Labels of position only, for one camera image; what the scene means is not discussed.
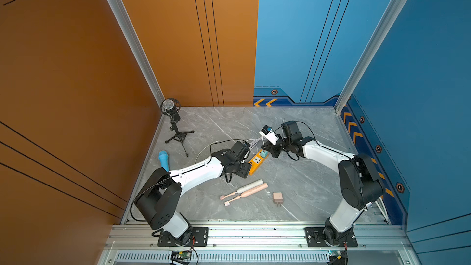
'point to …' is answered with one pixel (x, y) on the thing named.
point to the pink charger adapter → (278, 198)
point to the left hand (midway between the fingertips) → (244, 164)
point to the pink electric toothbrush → (248, 193)
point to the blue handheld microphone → (164, 159)
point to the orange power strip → (257, 161)
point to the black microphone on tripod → (171, 107)
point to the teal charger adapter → (264, 153)
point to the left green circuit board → (182, 254)
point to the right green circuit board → (338, 254)
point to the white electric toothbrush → (243, 189)
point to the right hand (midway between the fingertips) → (264, 145)
